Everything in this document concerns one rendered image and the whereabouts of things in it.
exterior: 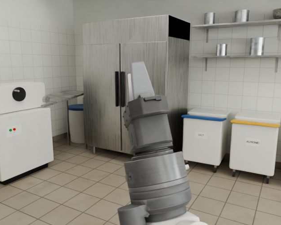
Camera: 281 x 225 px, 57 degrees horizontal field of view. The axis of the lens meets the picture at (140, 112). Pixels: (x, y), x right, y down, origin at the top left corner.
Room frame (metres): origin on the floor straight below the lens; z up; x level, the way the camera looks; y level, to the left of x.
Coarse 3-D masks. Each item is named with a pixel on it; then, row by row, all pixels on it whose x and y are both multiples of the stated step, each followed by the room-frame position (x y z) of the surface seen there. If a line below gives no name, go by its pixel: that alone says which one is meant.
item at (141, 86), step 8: (136, 64) 0.39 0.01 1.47; (144, 64) 0.39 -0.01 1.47; (136, 72) 0.38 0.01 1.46; (144, 72) 0.38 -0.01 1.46; (136, 80) 0.38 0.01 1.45; (144, 80) 0.38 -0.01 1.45; (136, 88) 0.37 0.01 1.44; (144, 88) 0.37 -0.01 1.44; (152, 88) 0.38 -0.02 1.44; (136, 96) 0.37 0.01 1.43; (144, 96) 0.36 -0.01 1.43
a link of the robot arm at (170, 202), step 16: (144, 192) 0.31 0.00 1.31; (160, 192) 0.31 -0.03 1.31; (176, 192) 0.31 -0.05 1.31; (128, 208) 0.30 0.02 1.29; (144, 208) 0.31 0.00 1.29; (160, 208) 0.30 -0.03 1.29; (176, 208) 0.31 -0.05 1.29; (128, 224) 0.30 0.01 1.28; (144, 224) 0.30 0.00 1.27; (160, 224) 0.30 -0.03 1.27; (176, 224) 0.30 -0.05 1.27; (192, 224) 0.29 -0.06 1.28
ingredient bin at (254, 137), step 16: (240, 112) 3.62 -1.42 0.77; (240, 128) 3.10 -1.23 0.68; (256, 128) 3.01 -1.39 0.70; (272, 128) 2.94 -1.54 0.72; (240, 144) 3.09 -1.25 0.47; (256, 144) 3.00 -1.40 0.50; (272, 144) 2.93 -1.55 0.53; (240, 160) 3.09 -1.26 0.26; (256, 160) 3.00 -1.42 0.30; (272, 160) 2.92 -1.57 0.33
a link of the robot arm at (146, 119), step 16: (160, 96) 0.34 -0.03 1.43; (128, 112) 0.35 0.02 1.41; (144, 112) 0.33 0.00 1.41; (160, 112) 0.33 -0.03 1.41; (128, 128) 0.40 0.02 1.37; (144, 128) 0.34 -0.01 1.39; (160, 128) 0.34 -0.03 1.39; (144, 144) 0.33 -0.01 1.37; (160, 144) 0.34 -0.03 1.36; (144, 160) 0.33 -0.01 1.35; (160, 160) 0.32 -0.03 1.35; (176, 160) 0.33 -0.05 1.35; (128, 176) 0.34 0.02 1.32; (144, 176) 0.32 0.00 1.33; (160, 176) 0.32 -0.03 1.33; (176, 176) 0.32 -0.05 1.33
